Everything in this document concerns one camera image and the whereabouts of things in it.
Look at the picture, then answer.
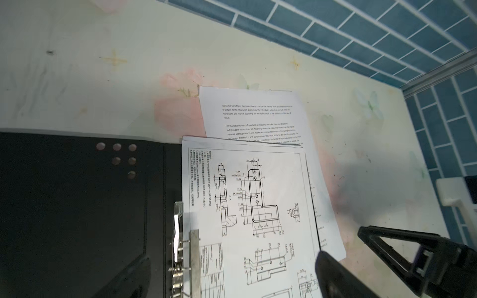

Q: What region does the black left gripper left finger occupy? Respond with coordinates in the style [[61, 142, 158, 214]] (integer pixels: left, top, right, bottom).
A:
[[93, 254, 151, 298]]

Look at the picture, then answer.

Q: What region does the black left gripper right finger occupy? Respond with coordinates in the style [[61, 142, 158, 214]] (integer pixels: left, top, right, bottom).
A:
[[315, 251, 378, 298]]

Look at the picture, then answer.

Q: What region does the aluminium corner post right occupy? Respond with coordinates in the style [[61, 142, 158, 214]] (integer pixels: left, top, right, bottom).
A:
[[401, 48, 477, 98]]

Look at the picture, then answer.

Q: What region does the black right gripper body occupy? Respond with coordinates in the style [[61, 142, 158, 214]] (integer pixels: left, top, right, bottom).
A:
[[424, 237, 477, 298]]

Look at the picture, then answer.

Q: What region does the orange file folder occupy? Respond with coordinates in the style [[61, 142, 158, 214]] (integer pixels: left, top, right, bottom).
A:
[[1, 132, 182, 298]]

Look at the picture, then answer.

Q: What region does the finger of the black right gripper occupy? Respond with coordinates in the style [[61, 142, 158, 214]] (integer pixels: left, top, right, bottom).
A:
[[358, 226, 440, 287]]

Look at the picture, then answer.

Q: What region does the white text document sheet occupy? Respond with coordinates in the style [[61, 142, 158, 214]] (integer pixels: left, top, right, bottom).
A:
[[199, 86, 347, 261]]

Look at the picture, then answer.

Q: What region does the metal folder clip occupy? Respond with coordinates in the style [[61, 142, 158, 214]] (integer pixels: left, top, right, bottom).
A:
[[168, 201, 202, 298]]

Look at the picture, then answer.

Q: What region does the technical drawing sheet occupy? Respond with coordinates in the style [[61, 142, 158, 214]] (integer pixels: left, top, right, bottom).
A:
[[181, 137, 321, 298]]

